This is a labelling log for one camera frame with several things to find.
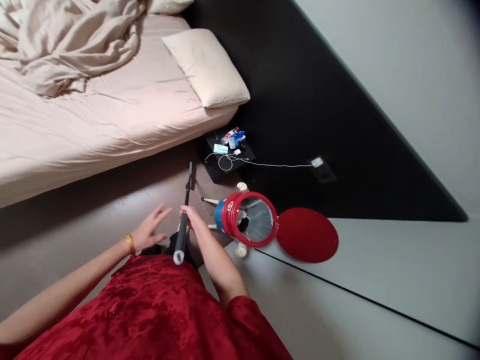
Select person's left hand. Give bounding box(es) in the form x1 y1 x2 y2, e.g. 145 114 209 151
129 203 173 256

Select person's right hand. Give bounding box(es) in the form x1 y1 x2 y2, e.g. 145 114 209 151
179 205 206 232

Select black pole with grey end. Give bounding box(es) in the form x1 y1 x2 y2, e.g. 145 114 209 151
172 161 196 266

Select red and blue character bin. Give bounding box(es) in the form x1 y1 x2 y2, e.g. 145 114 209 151
200 181 281 259

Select person's legs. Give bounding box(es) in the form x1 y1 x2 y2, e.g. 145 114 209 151
139 231 200 269

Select black bedside table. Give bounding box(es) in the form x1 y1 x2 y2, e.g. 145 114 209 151
203 130 257 184

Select blue bin liner bag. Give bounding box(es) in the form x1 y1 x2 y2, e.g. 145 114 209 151
236 198 275 242

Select clear plastic water bottle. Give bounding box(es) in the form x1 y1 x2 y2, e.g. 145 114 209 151
220 127 241 145

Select blue and white packet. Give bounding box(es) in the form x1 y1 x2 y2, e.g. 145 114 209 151
227 130 247 149

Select person's body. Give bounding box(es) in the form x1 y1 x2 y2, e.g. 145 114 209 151
14 252 294 360

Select red round bin lid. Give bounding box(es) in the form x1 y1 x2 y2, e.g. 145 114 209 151
276 206 340 265

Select bed with beige sheet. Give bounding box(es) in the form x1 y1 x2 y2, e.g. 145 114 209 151
0 0 242 209

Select large beige pillow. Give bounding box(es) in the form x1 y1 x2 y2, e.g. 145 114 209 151
160 28 252 110

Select cream pillow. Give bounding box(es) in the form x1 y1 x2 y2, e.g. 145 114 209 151
147 0 196 16

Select crumpled beige blanket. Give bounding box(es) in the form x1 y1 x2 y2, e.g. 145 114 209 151
0 0 152 99

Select white charging cable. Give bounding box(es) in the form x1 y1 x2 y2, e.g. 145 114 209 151
204 148 314 173

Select dark wall socket plate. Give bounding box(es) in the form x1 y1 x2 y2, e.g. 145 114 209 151
306 154 338 184

